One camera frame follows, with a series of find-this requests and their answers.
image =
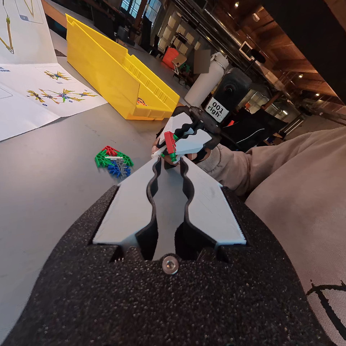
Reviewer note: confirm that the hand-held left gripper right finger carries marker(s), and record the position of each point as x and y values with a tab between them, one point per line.
216	213

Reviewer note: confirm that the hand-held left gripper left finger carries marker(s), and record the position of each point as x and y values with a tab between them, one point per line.
127	213

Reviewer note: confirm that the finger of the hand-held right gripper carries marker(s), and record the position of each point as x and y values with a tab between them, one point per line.
177	123
189	143

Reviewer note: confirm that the red toy connector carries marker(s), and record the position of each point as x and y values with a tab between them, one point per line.
170	141

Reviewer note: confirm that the blue grey toy connector cluster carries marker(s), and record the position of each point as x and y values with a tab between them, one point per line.
118	170

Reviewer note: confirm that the green red toy connector assembly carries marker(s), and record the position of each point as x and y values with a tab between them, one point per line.
102	157

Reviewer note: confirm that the yellow parts bin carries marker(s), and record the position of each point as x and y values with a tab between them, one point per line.
108	70

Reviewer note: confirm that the person's right forearm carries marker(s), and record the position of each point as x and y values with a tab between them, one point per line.
259	159

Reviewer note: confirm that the grey desk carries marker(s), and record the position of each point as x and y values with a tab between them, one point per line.
48	205

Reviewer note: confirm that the person's right hand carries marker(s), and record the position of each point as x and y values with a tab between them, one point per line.
172	165

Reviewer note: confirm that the white water bottle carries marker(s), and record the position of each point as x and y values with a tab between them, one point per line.
208	75

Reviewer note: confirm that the pile of toy pieces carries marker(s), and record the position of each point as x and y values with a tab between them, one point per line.
141	101

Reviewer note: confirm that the orange chair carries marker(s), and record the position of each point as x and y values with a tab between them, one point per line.
170	57

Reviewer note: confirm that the fold-out toy instruction sheet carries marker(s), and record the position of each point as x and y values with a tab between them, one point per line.
27	92

